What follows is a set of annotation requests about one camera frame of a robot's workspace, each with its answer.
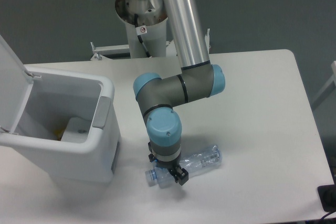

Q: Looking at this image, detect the white trash can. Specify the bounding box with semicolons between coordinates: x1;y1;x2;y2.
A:
1;67;120;183

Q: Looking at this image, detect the black device at table edge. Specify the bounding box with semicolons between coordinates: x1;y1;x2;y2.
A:
317;184;335;212

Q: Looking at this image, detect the white trash can lid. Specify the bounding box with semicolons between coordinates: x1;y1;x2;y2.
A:
1;38;41;133

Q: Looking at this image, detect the white metal base frame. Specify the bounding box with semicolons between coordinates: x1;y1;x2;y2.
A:
90;28;213;61

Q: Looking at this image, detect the white plastic wrapper bag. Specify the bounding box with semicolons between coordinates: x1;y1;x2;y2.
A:
61;117;91;143

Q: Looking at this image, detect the white furniture leg at right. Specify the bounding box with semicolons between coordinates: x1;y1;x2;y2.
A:
311;61;335;111

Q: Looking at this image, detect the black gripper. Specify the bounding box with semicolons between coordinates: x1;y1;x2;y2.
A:
148;142;189;185

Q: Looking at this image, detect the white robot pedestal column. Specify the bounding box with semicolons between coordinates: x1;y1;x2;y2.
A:
115;0;167;58

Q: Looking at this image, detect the black cable on pedestal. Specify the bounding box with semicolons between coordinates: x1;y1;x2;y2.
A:
133;13;153;58

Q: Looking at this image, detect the clear plastic water bottle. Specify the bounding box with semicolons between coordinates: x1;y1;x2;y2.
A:
145;144;222;188

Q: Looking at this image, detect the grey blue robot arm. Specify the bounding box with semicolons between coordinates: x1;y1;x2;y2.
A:
115;0;225;185

